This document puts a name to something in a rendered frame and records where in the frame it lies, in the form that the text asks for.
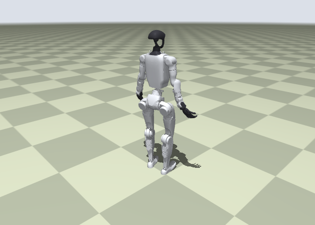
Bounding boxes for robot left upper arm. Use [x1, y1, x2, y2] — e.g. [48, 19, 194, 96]
[139, 54, 146, 80]

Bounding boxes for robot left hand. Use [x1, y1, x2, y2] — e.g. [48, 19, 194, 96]
[137, 92, 143, 100]

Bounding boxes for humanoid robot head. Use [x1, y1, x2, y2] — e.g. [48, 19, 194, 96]
[148, 30, 165, 56]

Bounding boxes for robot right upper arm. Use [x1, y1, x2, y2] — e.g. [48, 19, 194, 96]
[164, 56, 177, 87]

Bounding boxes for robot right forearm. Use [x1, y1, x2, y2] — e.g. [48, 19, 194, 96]
[172, 80, 184, 108]

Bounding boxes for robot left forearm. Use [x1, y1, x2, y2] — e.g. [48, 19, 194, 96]
[136, 73, 144, 95]

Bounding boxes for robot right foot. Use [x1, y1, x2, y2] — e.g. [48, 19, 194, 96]
[161, 161, 176, 175]

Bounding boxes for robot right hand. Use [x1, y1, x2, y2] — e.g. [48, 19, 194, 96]
[180, 102, 197, 118]

